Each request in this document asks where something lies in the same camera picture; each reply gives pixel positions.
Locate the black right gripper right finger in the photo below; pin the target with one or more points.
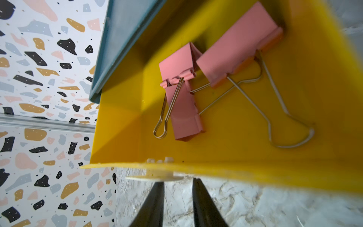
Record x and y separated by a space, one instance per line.
205 211

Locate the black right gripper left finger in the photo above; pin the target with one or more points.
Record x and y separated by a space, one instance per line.
151 213

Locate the pink binder clip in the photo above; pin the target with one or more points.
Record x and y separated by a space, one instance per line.
179 103
244 42

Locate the yellow top drawer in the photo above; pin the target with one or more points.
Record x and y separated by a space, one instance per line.
300 124

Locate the teal drawer cabinet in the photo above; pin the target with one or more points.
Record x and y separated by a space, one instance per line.
124 23

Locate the aluminium corner post left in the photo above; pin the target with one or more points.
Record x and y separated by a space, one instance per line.
44 124

